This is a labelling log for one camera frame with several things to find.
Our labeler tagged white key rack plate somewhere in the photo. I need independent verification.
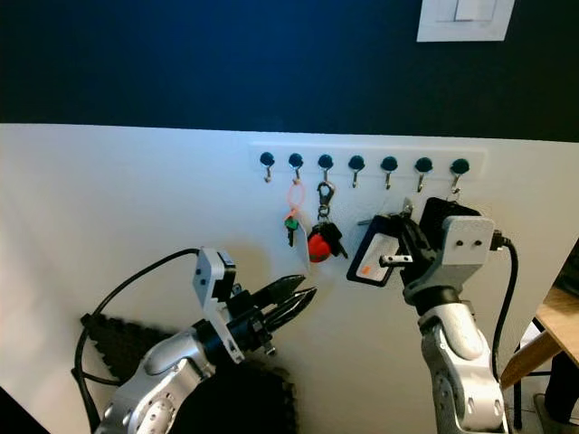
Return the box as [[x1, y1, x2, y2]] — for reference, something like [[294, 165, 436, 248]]
[[248, 142, 489, 180]]

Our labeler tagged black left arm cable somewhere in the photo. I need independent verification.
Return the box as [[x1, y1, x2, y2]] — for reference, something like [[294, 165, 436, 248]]
[[73, 248, 201, 428]]

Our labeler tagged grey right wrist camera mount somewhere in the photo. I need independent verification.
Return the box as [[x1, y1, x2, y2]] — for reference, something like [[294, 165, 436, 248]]
[[436, 215, 499, 288]]

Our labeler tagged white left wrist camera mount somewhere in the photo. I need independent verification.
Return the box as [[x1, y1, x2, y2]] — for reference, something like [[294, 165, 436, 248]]
[[194, 248, 239, 365]]

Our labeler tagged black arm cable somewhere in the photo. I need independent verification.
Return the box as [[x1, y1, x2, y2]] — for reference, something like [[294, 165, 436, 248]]
[[490, 232, 520, 382], [73, 248, 201, 428]]

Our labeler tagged black foam puzzle mat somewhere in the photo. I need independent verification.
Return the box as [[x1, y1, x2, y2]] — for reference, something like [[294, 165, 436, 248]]
[[79, 311, 299, 434]]

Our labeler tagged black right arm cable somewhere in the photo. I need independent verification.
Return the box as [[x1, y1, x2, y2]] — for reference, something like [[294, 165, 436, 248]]
[[490, 232, 520, 382]]

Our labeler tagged large white light switch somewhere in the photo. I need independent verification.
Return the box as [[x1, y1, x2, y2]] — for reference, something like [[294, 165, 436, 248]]
[[415, 0, 517, 43]]

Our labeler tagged metal key bunch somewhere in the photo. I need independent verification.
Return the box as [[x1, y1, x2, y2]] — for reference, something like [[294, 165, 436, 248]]
[[358, 197, 418, 267]]

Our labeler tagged dark knob metal hook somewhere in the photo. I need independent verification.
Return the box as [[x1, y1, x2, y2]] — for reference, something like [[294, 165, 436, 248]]
[[449, 157, 471, 197], [379, 155, 400, 191], [288, 152, 306, 184], [317, 153, 336, 185], [347, 154, 367, 189], [413, 156, 434, 193], [258, 150, 276, 184]]

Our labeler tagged wooden table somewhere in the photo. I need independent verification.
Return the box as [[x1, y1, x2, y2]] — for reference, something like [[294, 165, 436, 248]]
[[497, 287, 579, 391]]

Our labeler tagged blue card holder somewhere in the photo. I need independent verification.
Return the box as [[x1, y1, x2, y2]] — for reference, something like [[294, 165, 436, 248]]
[[356, 215, 407, 288]]

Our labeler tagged black carabiner with red ball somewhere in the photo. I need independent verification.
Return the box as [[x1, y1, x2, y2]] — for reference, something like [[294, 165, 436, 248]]
[[305, 179, 347, 265]]

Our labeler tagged green key on orange loop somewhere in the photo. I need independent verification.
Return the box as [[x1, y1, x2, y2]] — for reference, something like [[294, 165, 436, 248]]
[[282, 179, 312, 252]]

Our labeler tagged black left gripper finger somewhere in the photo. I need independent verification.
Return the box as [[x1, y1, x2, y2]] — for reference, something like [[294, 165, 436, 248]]
[[271, 287, 319, 331], [255, 273, 308, 305]]

